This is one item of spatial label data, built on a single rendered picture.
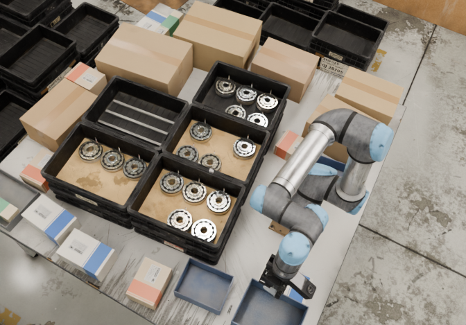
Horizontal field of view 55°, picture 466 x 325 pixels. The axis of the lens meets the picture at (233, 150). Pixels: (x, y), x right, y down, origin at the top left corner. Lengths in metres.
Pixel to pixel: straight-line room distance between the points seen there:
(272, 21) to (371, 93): 1.22
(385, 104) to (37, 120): 1.67
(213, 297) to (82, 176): 0.76
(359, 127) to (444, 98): 2.38
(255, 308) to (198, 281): 0.45
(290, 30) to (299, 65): 0.94
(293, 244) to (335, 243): 0.90
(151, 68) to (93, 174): 0.61
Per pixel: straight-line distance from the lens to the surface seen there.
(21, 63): 3.04
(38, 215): 2.05
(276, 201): 1.26
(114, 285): 1.96
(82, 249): 1.94
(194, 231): 1.83
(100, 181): 2.01
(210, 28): 2.47
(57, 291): 2.76
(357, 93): 2.35
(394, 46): 4.01
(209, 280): 1.92
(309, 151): 1.37
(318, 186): 1.82
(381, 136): 1.45
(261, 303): 1.54
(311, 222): 1.24
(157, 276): 1.86
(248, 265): 1.96
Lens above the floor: 2.55
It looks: 57 degrees down
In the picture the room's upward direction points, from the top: 6 degrees clockwise
